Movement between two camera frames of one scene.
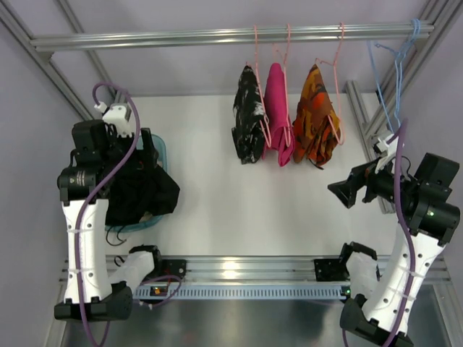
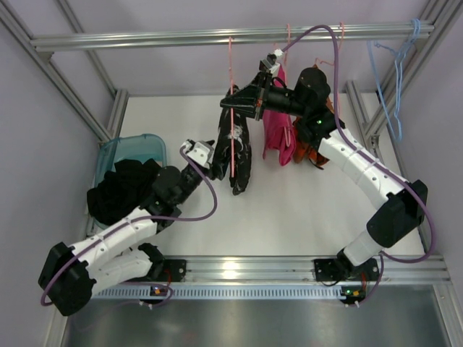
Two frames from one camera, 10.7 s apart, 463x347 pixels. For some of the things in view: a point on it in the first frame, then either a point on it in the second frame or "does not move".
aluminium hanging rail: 40,44 does not move
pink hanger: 265,125 -> 231,106
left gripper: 145,141 -> 211,159
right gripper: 365,184 -> 257,103
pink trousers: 278,138 does not move
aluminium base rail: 325,270 does not move
